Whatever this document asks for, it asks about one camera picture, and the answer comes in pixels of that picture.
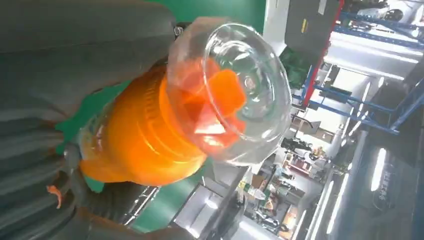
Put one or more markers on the orange plastic bottle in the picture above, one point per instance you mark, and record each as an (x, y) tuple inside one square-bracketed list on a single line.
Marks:
[(139, 139)]

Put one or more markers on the blue metal rack frame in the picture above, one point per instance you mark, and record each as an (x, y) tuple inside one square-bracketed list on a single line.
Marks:
[(351, 99)]

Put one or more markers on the grey box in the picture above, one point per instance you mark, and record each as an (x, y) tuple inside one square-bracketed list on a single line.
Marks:
[(308, 43)]

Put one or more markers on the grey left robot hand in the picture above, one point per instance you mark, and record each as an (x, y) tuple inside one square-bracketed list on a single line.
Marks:
[(82, 43)]

